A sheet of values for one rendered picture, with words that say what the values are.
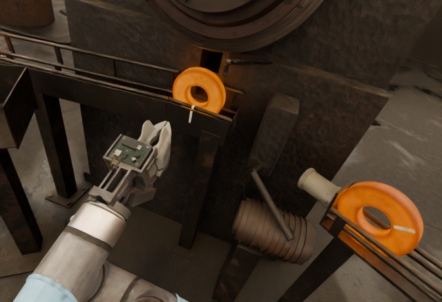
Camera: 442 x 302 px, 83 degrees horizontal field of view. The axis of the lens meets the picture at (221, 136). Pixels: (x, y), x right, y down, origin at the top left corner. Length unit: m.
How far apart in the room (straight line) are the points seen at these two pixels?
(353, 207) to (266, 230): 0.23
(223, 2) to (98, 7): 0.47
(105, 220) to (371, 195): 0.49
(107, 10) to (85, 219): 0.62
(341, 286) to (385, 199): 0.88
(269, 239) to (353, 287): 0.78
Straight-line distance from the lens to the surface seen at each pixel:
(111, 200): 0.41
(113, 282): 0.50
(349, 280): 1.46
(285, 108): 0.65
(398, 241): 0.63
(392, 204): 0.59
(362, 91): 0.75
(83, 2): 0.92
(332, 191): 0.64
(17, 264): 1.28
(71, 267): 0.42
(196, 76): 0.69
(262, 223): 0.72
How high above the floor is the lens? 1.08
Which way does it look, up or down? 36 degrees down
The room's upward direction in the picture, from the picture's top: 15 degrees clockwise
